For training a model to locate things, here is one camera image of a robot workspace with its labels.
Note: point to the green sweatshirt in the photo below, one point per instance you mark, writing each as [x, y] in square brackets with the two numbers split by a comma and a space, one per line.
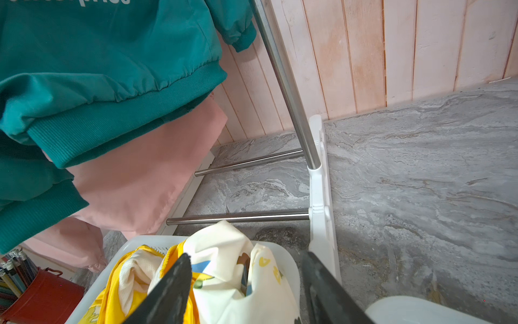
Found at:
[81, 78]

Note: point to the red cup of pencils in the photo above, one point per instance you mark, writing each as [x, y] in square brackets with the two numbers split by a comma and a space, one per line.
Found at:
[31, 294]

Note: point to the pink jacket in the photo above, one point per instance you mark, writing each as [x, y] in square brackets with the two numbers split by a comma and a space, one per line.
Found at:
[132, 188]

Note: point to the white plastic tray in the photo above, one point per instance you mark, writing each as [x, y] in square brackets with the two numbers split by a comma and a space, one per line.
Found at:
[407, 309]

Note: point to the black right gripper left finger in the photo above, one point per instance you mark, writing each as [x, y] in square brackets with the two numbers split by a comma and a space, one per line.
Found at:
[167, 302]

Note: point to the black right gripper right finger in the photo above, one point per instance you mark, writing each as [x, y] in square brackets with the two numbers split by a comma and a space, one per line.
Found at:
[327, 301]

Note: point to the white perforated laundry basket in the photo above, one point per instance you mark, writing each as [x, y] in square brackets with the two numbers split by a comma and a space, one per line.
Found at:
[285, 263]

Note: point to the metal clothes rack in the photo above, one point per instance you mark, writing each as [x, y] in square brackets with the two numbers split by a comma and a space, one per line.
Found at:
[310, 132]

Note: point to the dinosaur print cream garment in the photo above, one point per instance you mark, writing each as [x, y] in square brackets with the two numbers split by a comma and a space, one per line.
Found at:
[235, 281]

